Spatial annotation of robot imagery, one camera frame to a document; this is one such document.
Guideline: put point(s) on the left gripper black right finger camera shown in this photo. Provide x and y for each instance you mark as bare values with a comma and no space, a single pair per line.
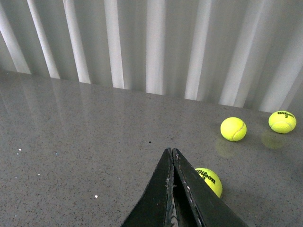
196,204

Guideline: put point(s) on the middle yellow tennis ball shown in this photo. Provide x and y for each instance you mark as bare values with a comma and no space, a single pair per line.
233,129

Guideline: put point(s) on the far yellow Wilson tennis ball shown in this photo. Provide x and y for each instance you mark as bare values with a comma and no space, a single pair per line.
282,122

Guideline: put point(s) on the white pleated curtain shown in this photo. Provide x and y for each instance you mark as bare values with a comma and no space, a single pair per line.
242,53

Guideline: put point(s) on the yellow wilson tennis ball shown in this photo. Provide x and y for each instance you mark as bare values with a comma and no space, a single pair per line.
282,122
212,180

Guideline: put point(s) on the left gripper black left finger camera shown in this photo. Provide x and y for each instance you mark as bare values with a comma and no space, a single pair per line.
155,207

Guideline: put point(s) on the near yellow Wilson tennis ball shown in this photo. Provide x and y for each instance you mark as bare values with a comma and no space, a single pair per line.
212,180

